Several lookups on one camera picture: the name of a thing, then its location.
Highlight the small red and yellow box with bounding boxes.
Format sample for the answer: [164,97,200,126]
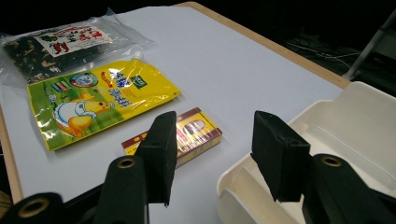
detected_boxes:
[120,106,223,169]

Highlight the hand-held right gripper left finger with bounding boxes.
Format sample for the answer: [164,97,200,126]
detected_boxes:
[134,110,177,207]

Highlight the clear packet of dark dried food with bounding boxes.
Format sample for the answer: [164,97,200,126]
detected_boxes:
[0,8,155,87]

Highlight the white plastic container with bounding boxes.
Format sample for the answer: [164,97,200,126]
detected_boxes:
[217,81,396,224]

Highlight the yellow spout pouch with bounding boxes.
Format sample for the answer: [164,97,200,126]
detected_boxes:
[27,50,182,152]

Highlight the grey metal stand leg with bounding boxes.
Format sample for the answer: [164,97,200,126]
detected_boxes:
[342,8,396,81]

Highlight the thin floor cables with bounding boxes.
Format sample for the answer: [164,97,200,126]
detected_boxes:
[286,40,362,70]

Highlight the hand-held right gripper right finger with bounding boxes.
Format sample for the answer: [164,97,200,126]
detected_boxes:
[250,110,312,203]

